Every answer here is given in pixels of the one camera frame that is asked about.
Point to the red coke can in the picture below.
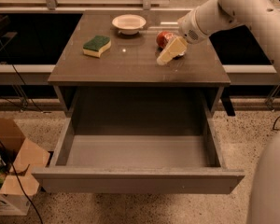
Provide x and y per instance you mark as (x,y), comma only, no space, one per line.
(163,38)

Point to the open grey top drawer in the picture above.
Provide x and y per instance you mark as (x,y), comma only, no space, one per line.
(139,140)

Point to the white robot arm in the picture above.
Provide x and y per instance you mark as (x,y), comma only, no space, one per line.
(263,20)

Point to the white ceramic bowl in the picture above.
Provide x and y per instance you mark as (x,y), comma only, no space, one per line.
(129,24)

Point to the grey cabinet with glossy top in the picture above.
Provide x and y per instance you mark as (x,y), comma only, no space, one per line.
(132,59)

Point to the green yellow sponge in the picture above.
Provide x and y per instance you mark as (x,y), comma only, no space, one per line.
(97,46)

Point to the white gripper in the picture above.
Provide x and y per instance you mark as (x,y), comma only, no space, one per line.
(188,27)

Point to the open cardboard box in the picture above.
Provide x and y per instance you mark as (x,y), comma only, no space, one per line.
(23,155)

